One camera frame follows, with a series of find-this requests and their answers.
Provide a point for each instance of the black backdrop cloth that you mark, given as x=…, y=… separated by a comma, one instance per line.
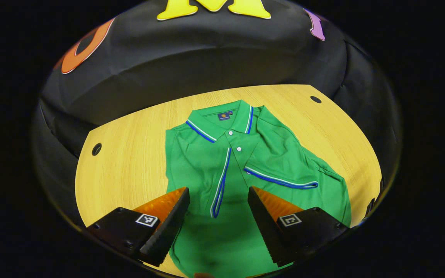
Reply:
x=207, y=54

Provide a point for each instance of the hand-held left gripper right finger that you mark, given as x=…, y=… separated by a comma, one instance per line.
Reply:
x=269, y=229

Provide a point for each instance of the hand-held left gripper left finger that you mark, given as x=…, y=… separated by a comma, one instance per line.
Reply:
x=168, y=229

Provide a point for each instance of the green T-shirt with blue trim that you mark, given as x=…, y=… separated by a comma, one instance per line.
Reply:
x=207, y=162

